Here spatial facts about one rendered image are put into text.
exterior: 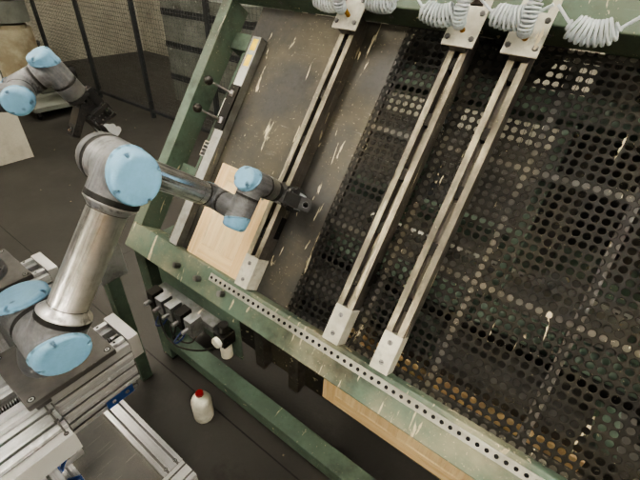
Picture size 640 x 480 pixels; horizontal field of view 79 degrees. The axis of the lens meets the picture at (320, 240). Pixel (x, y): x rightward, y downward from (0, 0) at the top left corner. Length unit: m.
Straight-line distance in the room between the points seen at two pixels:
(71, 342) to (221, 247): 0.79
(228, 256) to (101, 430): 0.98
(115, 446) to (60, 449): 0.83
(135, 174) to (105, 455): 1.42
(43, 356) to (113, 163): 0.43
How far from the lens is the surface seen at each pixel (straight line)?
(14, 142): 5.39
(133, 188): 0.90
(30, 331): 1.05
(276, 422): 2.00
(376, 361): 1.25
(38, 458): 1.24
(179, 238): 1.78
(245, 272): 1.48
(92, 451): 2.09
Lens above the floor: 1.93
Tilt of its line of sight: 36 degrees down
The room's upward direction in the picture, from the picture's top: 3 degrees clockwise
